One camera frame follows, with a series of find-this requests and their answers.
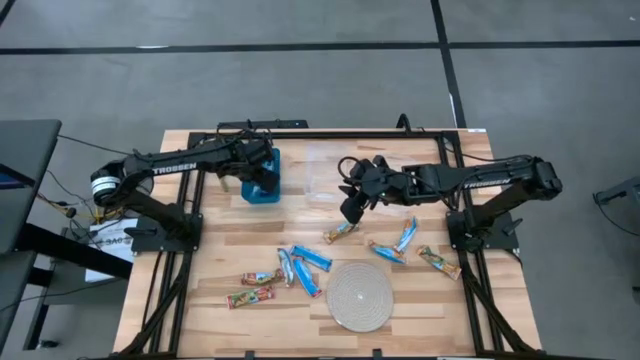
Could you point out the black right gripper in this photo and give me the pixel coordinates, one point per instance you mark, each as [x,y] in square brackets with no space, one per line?
[377,182]

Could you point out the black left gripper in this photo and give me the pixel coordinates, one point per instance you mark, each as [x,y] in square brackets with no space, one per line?
[257,156]

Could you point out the orange green granola bar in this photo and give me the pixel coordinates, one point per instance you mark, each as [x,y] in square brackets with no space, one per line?
[340,233]
[439,262]

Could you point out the blue granola bar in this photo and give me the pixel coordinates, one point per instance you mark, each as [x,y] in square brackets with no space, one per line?
[386,252]
[306,276]
[311,257]
[286,266]
[407,234]

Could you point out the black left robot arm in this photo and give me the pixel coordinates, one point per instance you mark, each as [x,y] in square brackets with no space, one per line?
[170,165]

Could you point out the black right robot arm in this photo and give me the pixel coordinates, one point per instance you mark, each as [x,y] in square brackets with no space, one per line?
[490,181]

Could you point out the red green granola bar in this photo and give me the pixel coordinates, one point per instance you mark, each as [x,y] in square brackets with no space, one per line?
[262,278]
[250,297]

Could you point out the blue plastic bin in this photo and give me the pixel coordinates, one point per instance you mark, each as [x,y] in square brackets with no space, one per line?
[265,192]

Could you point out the clear plastic bin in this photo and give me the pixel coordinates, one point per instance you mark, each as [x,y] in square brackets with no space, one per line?
[325,172]

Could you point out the black bar device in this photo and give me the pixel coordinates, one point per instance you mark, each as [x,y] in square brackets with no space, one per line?
[262,123]

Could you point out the round woven placemat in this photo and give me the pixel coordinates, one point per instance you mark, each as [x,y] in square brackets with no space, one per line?
[360,296]

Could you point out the white paper sheet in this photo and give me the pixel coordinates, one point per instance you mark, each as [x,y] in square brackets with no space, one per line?
[109,247]

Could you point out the dark grey desk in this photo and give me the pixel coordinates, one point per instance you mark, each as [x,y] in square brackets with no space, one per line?
[25,180]

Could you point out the black aluminium table frame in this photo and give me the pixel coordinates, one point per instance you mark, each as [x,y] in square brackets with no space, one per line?
[320,134]

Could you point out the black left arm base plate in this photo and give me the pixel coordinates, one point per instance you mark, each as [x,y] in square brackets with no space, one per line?
[165,235]

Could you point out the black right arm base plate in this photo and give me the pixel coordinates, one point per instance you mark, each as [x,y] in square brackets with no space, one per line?
[482,232]

